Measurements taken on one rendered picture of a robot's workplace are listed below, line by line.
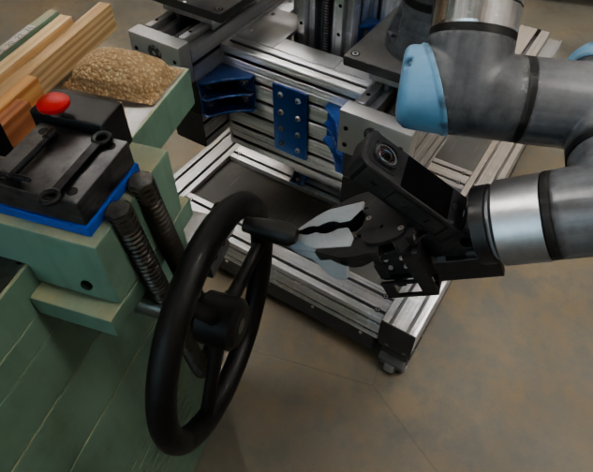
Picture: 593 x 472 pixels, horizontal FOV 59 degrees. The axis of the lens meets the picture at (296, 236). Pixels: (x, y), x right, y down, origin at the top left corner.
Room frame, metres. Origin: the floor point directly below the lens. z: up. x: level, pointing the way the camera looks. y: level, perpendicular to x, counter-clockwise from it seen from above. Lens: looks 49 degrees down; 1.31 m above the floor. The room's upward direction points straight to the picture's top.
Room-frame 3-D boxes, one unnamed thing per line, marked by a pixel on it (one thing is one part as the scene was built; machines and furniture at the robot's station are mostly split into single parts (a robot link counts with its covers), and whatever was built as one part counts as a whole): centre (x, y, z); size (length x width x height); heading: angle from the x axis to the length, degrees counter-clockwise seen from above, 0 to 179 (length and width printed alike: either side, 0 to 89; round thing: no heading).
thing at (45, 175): (0.38, 0.21, 0.99); 0.13 x 0.11 x 0.06; 162
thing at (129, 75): (0.64, 0.24, 0.92); 0.14 x 0.09 x 0.04; 72
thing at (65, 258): (0.38, 0.22, 0.91); 0.15 x 0.14 x 0.09; 162
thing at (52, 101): (0.42, 0.23, 1.02); 0.03 x 0.03 x 0.01
